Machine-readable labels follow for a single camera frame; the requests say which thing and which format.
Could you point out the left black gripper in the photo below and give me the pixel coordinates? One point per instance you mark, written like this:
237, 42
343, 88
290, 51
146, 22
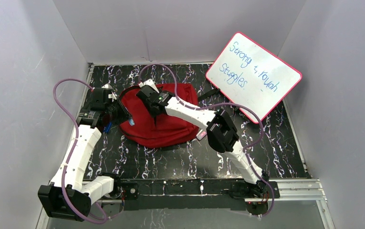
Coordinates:
122, 113

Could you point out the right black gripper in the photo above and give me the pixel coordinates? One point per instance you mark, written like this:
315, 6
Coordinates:
152, 113

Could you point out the small blue stapler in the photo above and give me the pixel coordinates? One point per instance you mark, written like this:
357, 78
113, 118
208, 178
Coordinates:
131, 121

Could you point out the red backpack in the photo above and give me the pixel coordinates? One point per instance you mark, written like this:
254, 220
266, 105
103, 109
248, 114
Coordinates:
160, 131

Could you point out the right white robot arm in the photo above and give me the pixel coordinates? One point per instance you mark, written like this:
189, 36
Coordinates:
220, 129

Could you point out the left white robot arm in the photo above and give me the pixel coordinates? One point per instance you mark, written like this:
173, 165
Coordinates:
66, 197

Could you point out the pink highlighter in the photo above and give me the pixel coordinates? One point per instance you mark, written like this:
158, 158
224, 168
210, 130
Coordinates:
201, 135

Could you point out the pink-framed whiteboard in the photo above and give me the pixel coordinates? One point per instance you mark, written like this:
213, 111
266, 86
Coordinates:
251, 76

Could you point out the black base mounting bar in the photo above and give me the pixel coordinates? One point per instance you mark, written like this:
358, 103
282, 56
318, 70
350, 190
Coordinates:
210, 193

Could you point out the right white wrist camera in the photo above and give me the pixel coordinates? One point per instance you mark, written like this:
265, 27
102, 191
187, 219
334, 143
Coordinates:
150, 83

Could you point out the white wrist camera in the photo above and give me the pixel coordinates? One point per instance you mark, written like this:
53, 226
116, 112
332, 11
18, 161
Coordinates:
150, 83
104, 94

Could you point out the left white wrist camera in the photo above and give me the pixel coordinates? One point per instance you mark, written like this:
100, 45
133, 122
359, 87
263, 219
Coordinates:
104, 94

